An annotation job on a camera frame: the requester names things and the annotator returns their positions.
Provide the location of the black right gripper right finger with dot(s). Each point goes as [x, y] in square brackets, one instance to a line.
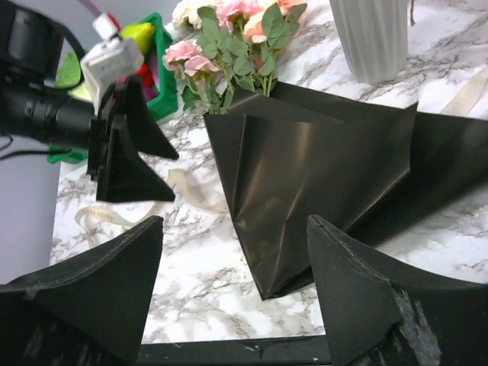
[378, 310]

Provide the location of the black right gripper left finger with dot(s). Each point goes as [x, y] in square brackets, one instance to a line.
[89, 309]

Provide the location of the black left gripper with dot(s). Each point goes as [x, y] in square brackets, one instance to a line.
[113, 160]

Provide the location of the cream ribbon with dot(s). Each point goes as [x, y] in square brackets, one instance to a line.
[176, 178]

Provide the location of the black wrapping paper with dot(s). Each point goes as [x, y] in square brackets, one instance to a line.
[370, 170]

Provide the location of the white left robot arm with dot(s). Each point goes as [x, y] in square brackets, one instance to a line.
[31, 45]

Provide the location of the white ribbed vase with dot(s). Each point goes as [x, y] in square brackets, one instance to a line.
[373, 35]

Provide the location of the green plastic basket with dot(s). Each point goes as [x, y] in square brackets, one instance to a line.
[161, 99]

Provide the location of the red bell pepper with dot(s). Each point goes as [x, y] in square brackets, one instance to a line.
[146, 76]

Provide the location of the green lettuce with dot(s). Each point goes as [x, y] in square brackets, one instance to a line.
[68, 74]

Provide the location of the light pink flower stem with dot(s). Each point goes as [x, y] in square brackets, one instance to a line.
[199, 76]

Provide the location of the green pear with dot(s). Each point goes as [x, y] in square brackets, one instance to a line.
[143, 34]

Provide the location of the white flower stem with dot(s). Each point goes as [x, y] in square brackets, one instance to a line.
[185, 15]

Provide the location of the salmon pink flower stem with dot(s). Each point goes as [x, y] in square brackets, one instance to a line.
[223, 40]

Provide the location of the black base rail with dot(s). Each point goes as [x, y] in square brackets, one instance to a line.
[298, 350]

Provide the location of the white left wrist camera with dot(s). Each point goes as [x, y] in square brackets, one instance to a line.
[110, 60]

